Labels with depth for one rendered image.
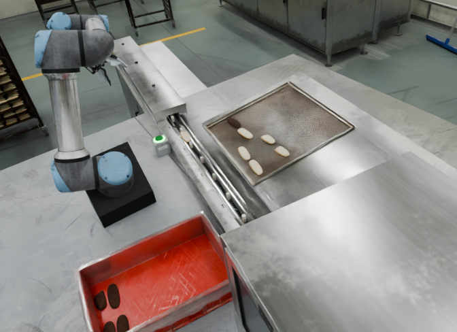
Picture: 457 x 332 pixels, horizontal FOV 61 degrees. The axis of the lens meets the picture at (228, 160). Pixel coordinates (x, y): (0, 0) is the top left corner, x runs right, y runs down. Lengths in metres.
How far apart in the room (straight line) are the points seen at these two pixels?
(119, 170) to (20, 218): 0.63
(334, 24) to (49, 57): 3.31
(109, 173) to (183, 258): 0.40
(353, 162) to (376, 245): 0.77
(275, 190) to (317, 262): 0.76
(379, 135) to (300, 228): 0.91
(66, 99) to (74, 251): 0.59
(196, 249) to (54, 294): 0.51
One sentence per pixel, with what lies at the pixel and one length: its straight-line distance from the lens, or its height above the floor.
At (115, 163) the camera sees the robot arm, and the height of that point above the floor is 1.13.
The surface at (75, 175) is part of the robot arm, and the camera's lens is 1.40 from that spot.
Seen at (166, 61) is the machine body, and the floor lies 0.82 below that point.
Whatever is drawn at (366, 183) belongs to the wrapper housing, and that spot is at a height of 1.30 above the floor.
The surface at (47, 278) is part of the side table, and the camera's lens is 1.58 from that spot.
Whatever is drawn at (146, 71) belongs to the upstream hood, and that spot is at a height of 0.92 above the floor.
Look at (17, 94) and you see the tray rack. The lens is 4.02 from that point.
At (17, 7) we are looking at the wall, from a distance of 8.53.
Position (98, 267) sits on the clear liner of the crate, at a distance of 1.41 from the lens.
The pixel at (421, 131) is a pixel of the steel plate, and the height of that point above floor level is 0.82.
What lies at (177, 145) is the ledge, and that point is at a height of 0.86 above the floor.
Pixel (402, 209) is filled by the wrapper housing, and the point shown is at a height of 1.30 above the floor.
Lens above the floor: 1.93
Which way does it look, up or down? 38 degrees down
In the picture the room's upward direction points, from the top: 9 degrees counter-clockwise
